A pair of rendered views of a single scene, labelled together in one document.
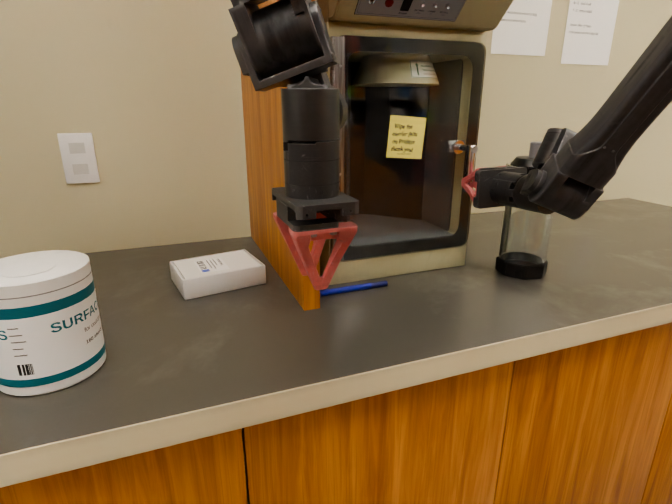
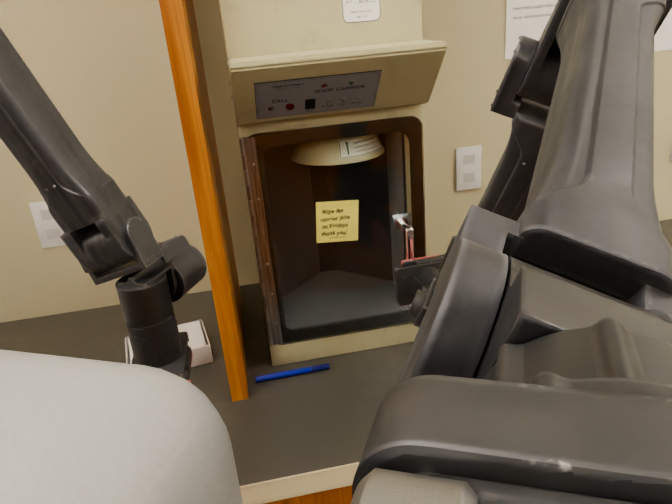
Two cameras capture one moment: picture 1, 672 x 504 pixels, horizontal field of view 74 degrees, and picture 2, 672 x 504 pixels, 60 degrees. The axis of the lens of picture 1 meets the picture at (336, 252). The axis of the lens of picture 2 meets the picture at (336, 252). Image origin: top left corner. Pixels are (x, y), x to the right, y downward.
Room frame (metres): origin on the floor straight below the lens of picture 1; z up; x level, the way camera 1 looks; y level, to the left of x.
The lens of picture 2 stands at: (-0.09, -0.33, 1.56)
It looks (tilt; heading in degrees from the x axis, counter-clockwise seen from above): 22 degrees down; 12
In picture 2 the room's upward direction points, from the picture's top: 5 degrees counter-clockwise
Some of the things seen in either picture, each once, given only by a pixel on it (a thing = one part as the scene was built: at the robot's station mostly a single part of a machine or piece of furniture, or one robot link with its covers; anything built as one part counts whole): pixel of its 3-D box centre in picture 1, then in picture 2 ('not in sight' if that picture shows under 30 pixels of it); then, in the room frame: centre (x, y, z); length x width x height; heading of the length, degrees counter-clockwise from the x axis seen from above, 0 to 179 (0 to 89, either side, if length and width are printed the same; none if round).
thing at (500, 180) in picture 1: (510, 189); (431, 287); (0.75, -0.30, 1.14); 0.10 x 0.07 x 0.07; 112
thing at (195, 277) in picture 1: (217, 272); (168, 349); (0.83, 0.24, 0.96); 0.16 x 0.12 x 0.04; 121
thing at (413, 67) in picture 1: (409, 154); (343, 236); (0.86, -0.14, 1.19); 0.30 x 0.01 x 0.40; 111
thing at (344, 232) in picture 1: (316, 244); not in sight; (0.45, 0.02, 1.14); 0.07 x 0.07 x 0.09; 21
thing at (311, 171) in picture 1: (312, 176); (156, 342); (0.46, 0.02, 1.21); 0.10 x 0.07 x 0.07; 21
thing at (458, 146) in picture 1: (464, 166); (406, 246); (0.87, -0.25, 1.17); 0.05 x 0.03 x 0.10; 21
